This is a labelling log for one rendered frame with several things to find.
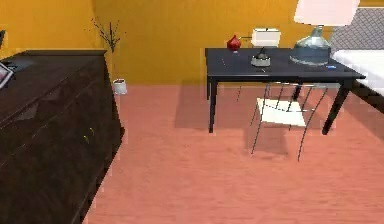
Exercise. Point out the dark brown chest of drawers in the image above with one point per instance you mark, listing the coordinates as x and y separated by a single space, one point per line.
56 133

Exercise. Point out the silver laptop computer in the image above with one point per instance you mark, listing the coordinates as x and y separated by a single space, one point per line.
4 75

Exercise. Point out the dark blue table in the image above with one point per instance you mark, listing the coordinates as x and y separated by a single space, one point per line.
240 66

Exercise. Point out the white plant pot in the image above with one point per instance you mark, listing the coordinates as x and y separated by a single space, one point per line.
119 86

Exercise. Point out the red round vase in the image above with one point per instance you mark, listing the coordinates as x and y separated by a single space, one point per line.
234 43

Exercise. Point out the white desk lamp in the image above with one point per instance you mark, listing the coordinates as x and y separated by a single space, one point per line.
265 37

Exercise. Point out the bare twig house plant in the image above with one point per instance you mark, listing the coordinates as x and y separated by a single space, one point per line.
110 35

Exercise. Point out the glass table lamp white shade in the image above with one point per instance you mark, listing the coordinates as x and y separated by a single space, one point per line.
313 46

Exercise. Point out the small blue flat object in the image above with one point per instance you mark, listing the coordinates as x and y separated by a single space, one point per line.
330 67

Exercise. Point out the grey patterned headboard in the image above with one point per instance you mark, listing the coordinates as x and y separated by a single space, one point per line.
361 30

